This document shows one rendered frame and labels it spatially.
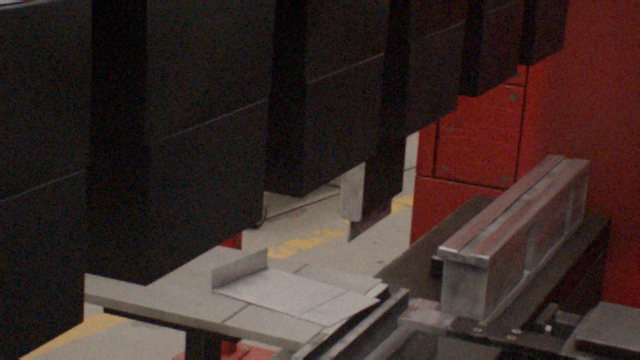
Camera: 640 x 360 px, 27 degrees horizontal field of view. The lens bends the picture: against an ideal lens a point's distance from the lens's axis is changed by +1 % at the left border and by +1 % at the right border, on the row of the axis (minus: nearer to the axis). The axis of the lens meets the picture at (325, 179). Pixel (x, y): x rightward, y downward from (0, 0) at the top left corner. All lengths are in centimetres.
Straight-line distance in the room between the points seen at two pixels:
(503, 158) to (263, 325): 93
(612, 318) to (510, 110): 89
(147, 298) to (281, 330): 13
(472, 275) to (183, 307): 42
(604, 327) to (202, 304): 35
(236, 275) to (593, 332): 34
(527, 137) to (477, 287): 55
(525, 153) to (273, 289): 85
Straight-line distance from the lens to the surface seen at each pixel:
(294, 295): 119
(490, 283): 148
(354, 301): 119
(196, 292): 119
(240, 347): 329
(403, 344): 120
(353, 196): 108
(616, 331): 110
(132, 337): 366
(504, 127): 198
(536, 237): 166
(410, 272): 165
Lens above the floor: 143
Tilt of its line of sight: 16 degrees down
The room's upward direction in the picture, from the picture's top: 4 degrees clockwise
